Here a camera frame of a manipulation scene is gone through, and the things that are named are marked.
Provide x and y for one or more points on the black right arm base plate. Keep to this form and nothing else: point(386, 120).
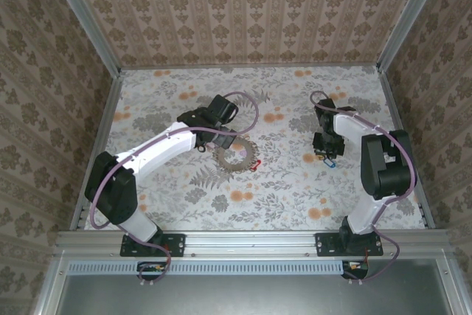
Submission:
point(326, 245)

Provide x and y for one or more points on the aluminium frame post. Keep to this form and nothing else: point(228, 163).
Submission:
point(409, 20)
point(85, 20)

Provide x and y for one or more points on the red key tag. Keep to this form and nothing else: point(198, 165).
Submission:
point(255, 165)

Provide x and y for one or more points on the blue key tag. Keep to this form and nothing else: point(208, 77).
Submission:
point(330, 163)

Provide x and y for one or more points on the purple key tag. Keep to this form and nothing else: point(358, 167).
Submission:
point(242, 153)

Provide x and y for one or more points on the aluminium mounting rail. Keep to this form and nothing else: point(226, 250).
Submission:
point(250, 243)

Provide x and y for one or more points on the grey metal panel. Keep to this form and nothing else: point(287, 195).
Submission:
point(239, 296)

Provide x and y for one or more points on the metal disc with key rings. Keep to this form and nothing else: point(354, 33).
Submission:
point(223, 161)

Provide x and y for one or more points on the aluminium table side rail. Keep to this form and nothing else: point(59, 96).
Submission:
point(104, 127)
point(394, 108)

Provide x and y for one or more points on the aluminium table end rail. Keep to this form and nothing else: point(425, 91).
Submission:
point(250, 66)

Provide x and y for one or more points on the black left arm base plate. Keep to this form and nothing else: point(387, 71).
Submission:
point(177, 245)

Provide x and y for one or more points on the black connector board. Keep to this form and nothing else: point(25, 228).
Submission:
point(151, 270)
point(355, 269)

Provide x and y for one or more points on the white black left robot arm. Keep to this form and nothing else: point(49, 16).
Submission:
point(162, 145)

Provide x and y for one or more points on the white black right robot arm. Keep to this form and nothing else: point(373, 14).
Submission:
point(350, 127)

